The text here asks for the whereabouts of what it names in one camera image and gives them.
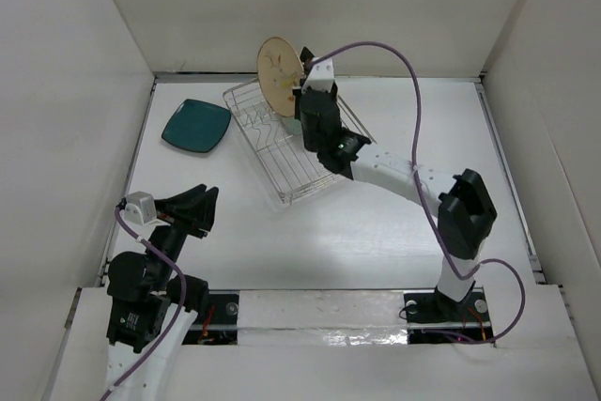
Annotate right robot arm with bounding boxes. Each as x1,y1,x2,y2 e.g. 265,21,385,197
293,88,497,323

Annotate teal square plate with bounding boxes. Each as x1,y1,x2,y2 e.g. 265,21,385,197
161,99,231,154

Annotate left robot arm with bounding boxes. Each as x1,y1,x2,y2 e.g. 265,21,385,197
101,184,219,400

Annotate black and amber square plate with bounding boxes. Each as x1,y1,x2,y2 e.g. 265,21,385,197
300,46,315,75

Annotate wire dish rack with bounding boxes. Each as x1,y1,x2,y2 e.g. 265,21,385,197
221,79,377,208

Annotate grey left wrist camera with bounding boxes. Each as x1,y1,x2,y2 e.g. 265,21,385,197
119,192,158,225

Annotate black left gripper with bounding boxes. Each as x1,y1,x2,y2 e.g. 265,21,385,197
146,181,217,287

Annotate beige round leaf plate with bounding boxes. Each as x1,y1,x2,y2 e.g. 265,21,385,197
256,37,304,117

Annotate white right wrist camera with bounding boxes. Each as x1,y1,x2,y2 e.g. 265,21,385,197
301,58,334,93

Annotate light green flower plate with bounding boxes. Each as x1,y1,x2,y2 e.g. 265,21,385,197
282,117,302,135

